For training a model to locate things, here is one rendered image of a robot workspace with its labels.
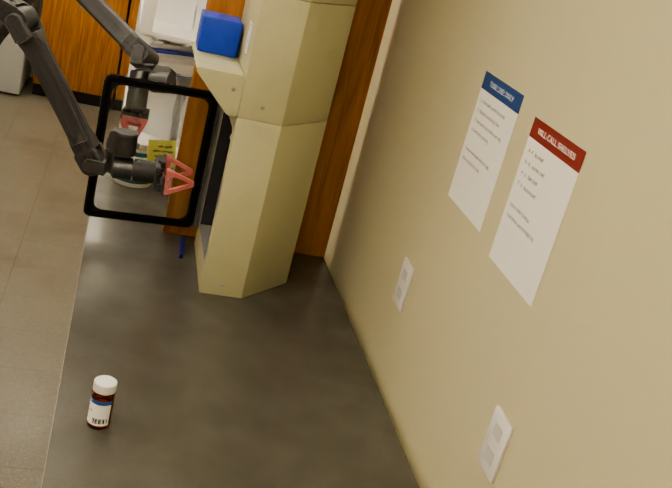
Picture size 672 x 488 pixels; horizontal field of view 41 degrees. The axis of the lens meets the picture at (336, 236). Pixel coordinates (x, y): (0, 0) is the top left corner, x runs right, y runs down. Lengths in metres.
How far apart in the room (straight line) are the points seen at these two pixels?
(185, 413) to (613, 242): 0.92
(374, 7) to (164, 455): 1.39
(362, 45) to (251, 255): 0.68
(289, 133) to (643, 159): 1.12
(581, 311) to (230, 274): 1.15
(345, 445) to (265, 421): 0.17
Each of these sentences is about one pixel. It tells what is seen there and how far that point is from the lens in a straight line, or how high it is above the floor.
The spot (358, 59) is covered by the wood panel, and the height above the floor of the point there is 1.55.
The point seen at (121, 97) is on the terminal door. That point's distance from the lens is 2.46.
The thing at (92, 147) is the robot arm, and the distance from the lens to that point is 2.35.
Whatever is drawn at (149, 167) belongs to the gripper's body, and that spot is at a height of 1.21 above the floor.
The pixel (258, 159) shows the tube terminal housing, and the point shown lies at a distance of 2.23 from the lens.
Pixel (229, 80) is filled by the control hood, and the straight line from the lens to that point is 2.17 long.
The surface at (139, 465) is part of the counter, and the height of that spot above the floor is 0.94.
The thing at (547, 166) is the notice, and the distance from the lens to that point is 1.58.
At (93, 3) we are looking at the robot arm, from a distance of 2.72.
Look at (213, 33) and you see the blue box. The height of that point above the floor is 1.56.
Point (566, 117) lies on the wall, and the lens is 1.56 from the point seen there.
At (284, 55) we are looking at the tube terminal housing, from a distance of 2.17.
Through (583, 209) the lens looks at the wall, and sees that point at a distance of 1.45.
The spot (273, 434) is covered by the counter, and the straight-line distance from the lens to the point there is 1.86.
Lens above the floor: 1.94
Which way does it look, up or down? 20 degrees down
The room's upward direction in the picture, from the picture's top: 15 degrees clockwise
